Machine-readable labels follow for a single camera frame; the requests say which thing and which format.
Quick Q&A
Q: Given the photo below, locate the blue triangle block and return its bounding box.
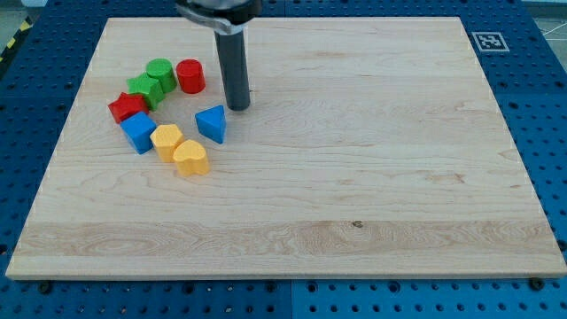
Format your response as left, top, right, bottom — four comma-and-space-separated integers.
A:
195, 105, 227, 144

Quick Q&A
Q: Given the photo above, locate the red star block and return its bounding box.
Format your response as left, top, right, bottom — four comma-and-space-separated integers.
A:
108, 92, 149, 124

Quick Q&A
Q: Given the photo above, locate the light wooden board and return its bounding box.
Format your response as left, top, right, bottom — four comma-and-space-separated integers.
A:
6, 17, 566, 280

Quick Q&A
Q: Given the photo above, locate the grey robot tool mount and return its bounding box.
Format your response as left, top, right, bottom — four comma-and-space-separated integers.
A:
175, 0, 262, 35

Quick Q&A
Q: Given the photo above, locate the white fiducial marker tag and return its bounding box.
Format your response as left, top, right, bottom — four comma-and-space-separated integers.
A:
471, 31, 509, 52

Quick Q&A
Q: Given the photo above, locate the black board stop bolt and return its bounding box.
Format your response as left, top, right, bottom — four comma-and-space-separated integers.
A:
528, 277, 545, 292
37, 281, 53, 295

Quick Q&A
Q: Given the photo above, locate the green star block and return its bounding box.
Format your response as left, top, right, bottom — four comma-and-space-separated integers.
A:
126, 73, 165, 112

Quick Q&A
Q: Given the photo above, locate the blue cube block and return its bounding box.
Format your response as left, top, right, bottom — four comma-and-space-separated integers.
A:
120, 112, 157, 154

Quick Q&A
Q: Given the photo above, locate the black board stop bolt left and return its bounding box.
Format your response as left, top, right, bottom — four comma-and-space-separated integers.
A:
37, 281, 53, 295

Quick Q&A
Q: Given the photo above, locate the black board stop bolt right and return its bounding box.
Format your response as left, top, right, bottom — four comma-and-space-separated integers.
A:
528, 277, 545, 292

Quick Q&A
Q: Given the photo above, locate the yellow heart block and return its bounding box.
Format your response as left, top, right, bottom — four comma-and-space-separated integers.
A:
173, 140, 210, 176

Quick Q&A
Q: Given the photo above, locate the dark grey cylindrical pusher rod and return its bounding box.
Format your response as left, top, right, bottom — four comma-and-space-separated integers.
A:
214, 31, 251, 111

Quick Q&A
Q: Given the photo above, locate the green cylinder block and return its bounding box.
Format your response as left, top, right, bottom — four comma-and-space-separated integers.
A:
145, 58, 177, 93

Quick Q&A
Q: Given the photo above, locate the yellow hexagon block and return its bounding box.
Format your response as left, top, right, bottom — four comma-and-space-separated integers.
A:
150, 124, 185, 163

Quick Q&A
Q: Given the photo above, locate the red cylinder block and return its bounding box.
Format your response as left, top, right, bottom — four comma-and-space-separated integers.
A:
175, 58, 206, 94

